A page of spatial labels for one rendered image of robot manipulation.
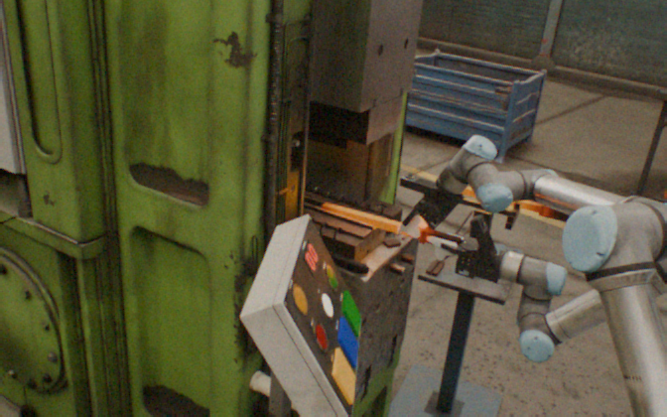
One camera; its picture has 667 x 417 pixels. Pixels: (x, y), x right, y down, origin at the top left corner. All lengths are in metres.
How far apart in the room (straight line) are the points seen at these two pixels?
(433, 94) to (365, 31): 4.26
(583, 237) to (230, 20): 0.80
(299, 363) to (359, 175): 1.02
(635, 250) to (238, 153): 0.81
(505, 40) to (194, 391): 8.64
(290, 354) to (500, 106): 4.54
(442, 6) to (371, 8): 9.07
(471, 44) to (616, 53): 2.25
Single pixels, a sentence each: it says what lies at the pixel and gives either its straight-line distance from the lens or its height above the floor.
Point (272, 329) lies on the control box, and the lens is 1.03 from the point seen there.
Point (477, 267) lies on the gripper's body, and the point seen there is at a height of 0.98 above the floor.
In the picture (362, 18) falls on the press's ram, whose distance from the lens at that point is 1.41.
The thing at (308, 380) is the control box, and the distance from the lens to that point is 1.08.
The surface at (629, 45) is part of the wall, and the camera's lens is 9.28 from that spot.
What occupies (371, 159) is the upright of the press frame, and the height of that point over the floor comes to 1.09.
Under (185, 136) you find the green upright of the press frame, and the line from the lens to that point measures 1.51.
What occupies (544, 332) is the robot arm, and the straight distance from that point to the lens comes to 1.51.
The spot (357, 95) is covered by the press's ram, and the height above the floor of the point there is 1.41.
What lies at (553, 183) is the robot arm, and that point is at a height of 1.27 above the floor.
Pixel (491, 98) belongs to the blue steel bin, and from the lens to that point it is 5.43.
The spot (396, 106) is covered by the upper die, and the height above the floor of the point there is 1.34.
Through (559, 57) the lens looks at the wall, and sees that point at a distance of 9.60.
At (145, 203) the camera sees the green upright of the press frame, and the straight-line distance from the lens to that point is 1.60.
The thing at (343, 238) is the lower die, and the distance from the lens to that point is 1.66.
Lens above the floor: 1.76
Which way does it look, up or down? 24 degrees down
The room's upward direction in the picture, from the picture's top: 5 degrees clockwise
